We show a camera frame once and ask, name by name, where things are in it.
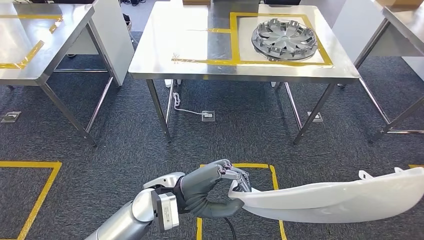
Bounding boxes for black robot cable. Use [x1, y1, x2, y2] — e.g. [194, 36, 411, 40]
[223, 216, 238, 240]

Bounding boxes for white power cable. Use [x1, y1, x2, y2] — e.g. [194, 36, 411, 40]
[172, 92, 205, 116]

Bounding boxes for white desk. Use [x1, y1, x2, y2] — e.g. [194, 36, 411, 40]
[332, 0, 424, 82]
[66, 0, 135, 88]

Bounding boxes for white curved plastic part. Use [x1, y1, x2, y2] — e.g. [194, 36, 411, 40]
[228, 167, 424, 224]

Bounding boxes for grey wheel cover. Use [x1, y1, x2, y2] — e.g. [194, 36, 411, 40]
[251, 18, 319, 63]

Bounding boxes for yellow tape bench outline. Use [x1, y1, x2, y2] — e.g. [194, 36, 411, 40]
[171, 12, 334, 68]
[0, 14, 64, 70]

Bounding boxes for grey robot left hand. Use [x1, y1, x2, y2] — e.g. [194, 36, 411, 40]
[180, 158, 253, 219]

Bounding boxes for stainless steel workbench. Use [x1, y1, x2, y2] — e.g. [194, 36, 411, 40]
[128, 0, 361, 146]
[0, 2, 115, 148]
[352, 0, 424, 144]

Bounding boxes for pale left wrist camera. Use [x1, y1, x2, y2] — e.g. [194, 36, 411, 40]
[151, 190, 180, 233]

